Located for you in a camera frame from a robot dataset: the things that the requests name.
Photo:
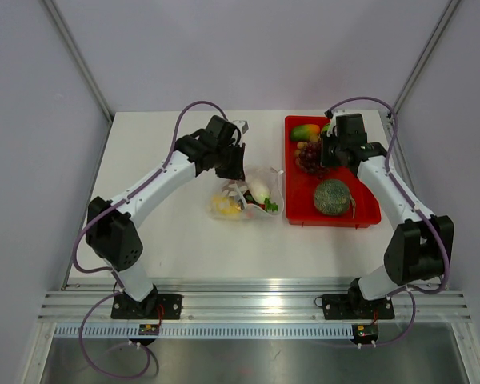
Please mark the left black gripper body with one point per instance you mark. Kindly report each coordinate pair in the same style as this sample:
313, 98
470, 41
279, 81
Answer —
228, 162

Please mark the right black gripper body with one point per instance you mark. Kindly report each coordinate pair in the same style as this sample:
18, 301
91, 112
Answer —
331, 147

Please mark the dark red grape bunch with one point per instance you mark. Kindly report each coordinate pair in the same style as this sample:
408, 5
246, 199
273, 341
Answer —
308, 159

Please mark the yellow mango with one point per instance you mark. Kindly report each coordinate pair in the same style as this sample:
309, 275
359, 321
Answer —
224, 207

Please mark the white garlic bulb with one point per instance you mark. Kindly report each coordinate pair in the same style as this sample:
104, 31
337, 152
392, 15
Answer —
259, 190

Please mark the clear zip top bag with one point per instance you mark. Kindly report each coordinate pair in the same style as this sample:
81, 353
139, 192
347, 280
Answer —
239, 191

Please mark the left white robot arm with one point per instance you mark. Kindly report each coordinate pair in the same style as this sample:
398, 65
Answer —
114, 224

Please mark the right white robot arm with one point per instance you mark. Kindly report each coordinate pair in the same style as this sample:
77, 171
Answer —
421, 244

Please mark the peach fruit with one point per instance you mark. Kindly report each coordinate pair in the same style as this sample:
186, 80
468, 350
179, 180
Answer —
304, 132

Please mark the green netted melon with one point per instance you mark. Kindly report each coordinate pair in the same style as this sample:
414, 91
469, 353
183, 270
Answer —
332, 197

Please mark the red plastic tray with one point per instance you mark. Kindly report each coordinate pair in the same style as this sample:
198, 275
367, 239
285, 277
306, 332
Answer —
300, 187

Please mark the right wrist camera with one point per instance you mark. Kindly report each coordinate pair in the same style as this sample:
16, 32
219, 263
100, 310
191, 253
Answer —
333, 115

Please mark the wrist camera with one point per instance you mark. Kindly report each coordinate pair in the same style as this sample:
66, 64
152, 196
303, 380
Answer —
333, 115
242, 125

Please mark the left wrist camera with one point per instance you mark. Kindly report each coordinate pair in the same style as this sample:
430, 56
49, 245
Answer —
242, 125

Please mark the aluminium rail beam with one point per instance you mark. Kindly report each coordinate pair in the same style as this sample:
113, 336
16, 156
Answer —
256, 300

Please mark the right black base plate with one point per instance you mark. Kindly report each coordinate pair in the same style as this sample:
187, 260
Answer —
347, 307

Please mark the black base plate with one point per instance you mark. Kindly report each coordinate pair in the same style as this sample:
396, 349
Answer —
164, 306
347, 307

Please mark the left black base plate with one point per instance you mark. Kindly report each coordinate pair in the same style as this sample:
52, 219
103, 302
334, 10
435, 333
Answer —
164, 306

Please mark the right aluminium frame post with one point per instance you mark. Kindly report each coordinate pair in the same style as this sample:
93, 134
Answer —
432, 43

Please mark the aluminium frame post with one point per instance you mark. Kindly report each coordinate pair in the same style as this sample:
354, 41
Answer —
63, 29
432, 43

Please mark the left aluminium frame post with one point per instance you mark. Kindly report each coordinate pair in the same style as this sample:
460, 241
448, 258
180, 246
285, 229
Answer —
63, 29

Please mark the white slotted cable duct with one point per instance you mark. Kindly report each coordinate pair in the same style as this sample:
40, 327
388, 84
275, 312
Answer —
207, 331

